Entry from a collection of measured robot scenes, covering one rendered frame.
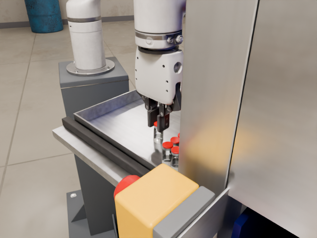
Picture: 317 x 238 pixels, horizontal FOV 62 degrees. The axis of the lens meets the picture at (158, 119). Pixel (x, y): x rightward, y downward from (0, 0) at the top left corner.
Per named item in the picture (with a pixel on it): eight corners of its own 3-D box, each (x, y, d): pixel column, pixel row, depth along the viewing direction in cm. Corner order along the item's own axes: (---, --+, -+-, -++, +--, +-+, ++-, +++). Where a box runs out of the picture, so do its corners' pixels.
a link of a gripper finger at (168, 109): (179, 103, 52) (178, 131, 56) (167, 98, 54) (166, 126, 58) (168, 108, 50) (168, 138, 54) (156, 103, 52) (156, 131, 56)
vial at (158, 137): (165, 140, 59) (165, 124, 57) (158, 145, 58) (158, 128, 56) (158, 137, 60) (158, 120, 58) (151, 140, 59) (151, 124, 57)
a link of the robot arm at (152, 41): (194, 29, 47) (192, 46, 48) (157, 22, 52) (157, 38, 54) (161, 37, 42) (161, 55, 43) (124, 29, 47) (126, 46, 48)
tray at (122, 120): (255, 137, 61) (258, 124, 59) (182, 200, 45) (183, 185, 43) (151, 93, 81) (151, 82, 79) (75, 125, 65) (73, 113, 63)
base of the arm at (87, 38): (65, 63, 112) (57, 16, 103) (110, 58, 117) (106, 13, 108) (67, 79, 97) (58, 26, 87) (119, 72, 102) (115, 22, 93)
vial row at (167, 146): (219, 131, 62) (221, 114, 60) (167, 168, 51) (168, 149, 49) (211, 128, 64) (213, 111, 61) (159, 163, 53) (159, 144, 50)
